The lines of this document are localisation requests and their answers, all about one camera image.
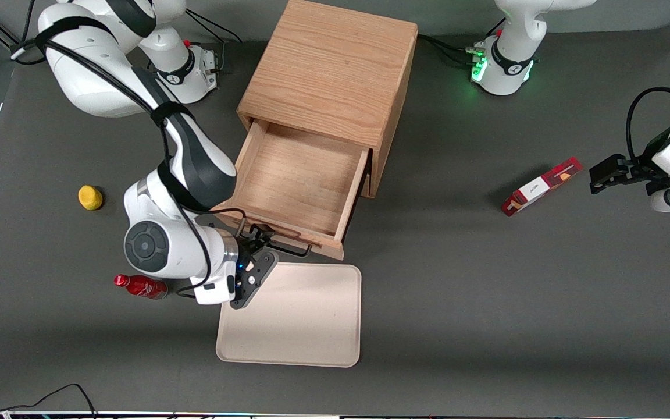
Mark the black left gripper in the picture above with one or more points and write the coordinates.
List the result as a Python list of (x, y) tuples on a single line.
[(639, 171)]

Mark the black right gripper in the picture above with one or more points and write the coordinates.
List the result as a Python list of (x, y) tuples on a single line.
[(247, 247)]

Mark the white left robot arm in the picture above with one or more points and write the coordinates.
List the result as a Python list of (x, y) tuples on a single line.
[(506, 64)]

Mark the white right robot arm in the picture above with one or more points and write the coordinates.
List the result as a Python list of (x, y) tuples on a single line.
[(96, 87)]

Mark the red and white snack box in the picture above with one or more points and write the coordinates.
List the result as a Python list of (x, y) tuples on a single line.
[(538, 187)]

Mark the beige plastic tray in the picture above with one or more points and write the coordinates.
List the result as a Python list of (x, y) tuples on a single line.
[(300, 320)]

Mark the red soda bottle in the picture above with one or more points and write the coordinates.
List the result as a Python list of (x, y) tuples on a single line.
[(143, 286)]

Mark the yellow lemon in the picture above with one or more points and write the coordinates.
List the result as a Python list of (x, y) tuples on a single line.
[(91, 198)]

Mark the oak wooden cabinet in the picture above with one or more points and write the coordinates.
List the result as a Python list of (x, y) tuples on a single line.
[(329, 64)]

